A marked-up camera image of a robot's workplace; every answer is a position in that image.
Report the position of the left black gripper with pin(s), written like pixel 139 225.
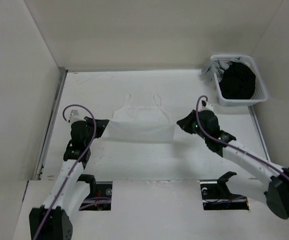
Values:
pixel 101 125

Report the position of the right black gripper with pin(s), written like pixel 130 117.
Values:
pixel 185 123

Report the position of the white tank top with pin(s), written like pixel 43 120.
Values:
pixel 140 124

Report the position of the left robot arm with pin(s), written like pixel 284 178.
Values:
pixel 53 219

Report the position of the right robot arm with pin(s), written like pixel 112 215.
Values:
pixel 273 190

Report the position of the grey tank top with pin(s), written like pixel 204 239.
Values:
pixel 218 66

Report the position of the black tank top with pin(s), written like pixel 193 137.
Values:
pixel 238 82

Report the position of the white plastic basket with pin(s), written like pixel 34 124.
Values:
pixel 260 93

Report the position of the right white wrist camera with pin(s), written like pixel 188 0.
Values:
pixel 206 106

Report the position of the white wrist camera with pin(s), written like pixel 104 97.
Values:
pixel 74 116
pixel 206 106

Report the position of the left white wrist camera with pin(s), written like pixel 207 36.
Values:
pixel 74 116

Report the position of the left metal table rail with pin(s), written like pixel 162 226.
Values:
pixel 53 114

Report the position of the metal table rail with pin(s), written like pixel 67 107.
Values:
pixel 53 114
pixel 259 132

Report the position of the right metal table rail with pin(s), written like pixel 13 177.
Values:
pixel 259 132

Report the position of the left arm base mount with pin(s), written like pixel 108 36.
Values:
pixel 100 194

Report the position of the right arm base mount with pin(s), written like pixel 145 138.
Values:
pixel 217 197

